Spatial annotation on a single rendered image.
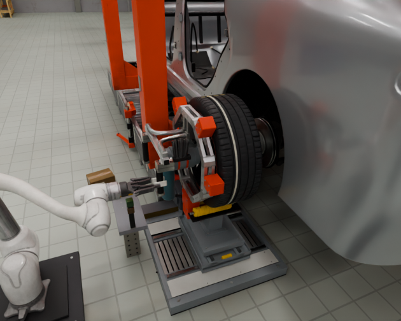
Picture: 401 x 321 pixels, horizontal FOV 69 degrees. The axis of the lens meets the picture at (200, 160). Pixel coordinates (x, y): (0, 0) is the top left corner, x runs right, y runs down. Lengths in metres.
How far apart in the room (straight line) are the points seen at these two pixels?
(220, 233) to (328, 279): 0.80
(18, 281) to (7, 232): 0.25
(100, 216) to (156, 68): 1.01
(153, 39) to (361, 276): 2.09
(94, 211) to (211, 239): 0.97
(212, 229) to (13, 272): 1.18
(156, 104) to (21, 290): 1.26
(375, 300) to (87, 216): 1.85
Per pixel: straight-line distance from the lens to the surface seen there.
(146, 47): 1.90
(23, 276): 1.68
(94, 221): 1.34
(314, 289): 2.26
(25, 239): 1.80
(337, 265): 2.46
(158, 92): 1.99
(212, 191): 1.45
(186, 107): 1.68
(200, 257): 2.07
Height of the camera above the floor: 1.73
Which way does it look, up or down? 31 degrees down
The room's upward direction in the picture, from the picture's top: 2 degrees clockwise
